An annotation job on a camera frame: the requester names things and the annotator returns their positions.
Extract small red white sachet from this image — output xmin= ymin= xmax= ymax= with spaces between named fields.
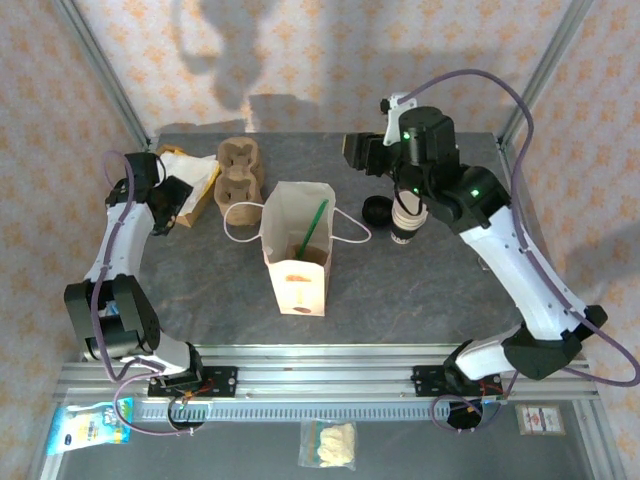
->
xmin=514 ymin=403 xmax=566 ymax=436

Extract green drinking straw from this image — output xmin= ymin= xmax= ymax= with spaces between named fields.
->
xmin=296 ymin=198 xmax=331 ymax=262

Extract aluminium frame post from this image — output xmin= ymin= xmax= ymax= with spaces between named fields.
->
xmin=498 ymin=0 xmax=597 ymax=149
xmin=52 ymin=0 xmax=154 ymax=154

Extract white paper napkins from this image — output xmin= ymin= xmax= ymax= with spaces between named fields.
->
xmin=158 ymin=152 xmax=219 ymax=216

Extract white donut print paper bag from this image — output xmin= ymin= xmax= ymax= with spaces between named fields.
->
xmin=223 ymin=180 xmax=374 ymax=317

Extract brown cardboard napkin box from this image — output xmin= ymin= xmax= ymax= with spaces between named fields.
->
xmin=155 ymin=143 xmax=222 ymax=230

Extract stacked paper cups black sleeve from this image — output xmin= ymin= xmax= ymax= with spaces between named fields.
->
xmin=389 ymin=192 xmax=430 ymax=247

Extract brown pulp cup carrier stack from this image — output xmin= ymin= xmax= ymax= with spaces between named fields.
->
xmin=213 ymin=138 xmax=266 ymax=227

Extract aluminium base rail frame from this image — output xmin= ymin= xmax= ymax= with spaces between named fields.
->
xmin=53 ymin=342 xmax=600 ymax=401

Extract black cup lid stack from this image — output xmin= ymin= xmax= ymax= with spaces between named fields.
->
xmin=361 ymin=195 xmax=394 ymax=230

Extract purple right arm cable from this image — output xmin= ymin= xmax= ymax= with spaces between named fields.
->
xmin=409 ymin=68 xmax=640 ymax=434

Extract grey slotted cable duct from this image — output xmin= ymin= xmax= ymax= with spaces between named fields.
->
xmin=132 ymin=402 xmax=454 ymax=422

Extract aluminium table side rail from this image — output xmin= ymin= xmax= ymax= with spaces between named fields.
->
xmin=496 ymin=134 xmax=586 ymax=361

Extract clear zip bag yellow contents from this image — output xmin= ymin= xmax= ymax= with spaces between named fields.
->
xmin=298 ymin=419 xmax=359 ymax=471

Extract blue white snack packet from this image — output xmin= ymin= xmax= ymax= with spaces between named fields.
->
xmin=47 ymin=397 xmax=135 ymax=457

